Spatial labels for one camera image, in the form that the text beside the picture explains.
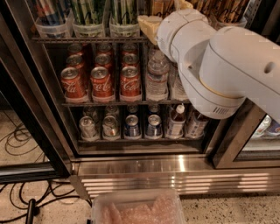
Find green can right lane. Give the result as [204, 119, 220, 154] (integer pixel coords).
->
[109, 0, 140, 38]

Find orange can right lane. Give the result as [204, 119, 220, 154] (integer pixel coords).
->
[190, 0, 250, 30]

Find tea bottle left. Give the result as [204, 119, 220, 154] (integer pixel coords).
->
[166, 104, 186, 139]

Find blue can front left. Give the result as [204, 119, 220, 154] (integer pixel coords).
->
[124, 115, 141, 139]

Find blue can top shelf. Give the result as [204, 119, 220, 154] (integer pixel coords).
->
[31, 0, 73, 39]

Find red cola can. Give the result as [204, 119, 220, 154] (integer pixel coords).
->
[66, 54, 88, 88]
[122, 53, 139, 67]
[60, 66, 88, 103]
[90, 66, 115, 102]
[120, 66, 142, 102]
[94, 54, 113, 74]

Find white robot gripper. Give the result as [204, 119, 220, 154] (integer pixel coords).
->
[137, 0, 217, 64]

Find silver can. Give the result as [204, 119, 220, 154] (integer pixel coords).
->
[79, 116, 99, 142]
[102, 115, 120, 141]

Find green can lane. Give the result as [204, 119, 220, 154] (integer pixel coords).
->
[109, 0, 140, 38]
[70, 0, 106, 38]

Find top wire shelf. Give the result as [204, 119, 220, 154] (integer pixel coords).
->
[32, 36, 148, 44]

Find tea bottle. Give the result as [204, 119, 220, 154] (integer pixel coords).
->
[166, 104, 186, 139]
[185, 109, 209, 139]

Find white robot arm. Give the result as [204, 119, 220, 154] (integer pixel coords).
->
[154, 9, 280, 122]

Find red cola can front right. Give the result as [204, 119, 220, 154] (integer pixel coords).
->
[120, 66, 142, 102]

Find black fridge door frame left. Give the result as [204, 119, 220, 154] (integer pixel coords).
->
[0, 0, 73, 184]

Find water bottle front left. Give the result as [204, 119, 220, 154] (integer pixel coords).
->
[145, 50, 170, 102]

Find silver can front left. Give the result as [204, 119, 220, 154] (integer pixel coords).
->
[79, 116, 99, 142]

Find red cola can front middle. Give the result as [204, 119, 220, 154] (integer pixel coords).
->
[90, 66, 115, 102]

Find tea bottle right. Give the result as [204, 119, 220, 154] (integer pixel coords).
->
[185, 109, 209, 139]

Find fridge glass door right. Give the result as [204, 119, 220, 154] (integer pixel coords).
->
[213, 100, 280, 169]

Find water bottle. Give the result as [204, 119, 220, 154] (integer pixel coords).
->
[169, 63, 187, 101]
[145, 50, 170, 102]

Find middle wire shelf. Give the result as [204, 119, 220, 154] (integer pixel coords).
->
[62, 100, 190, 107]

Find clear plastic bin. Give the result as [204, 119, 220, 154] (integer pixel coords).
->
[92, 189, 186, 224]

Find wire shelf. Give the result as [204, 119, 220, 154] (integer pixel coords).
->
[62, 100, 190, 107]
[32, 36, 148, 44]

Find red cola can front left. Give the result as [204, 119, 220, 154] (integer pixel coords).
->
[60, 66, 88, 103]

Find orange soda can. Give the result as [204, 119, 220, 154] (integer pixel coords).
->
[146, 0, 174, 18]

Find green can left lane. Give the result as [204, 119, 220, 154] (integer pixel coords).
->
[70, 0, 106, 38]

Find blue can front right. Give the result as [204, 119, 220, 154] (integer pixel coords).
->
[145, 115, 162, 139]

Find steel fridge base grille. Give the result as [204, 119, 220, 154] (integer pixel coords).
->
[69, 155, 280, 199]

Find water bottle front middle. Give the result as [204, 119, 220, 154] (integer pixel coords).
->
[169, 63, 187, 101]

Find black floor cables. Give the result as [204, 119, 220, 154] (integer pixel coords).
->
[0, 119, 92, 224]

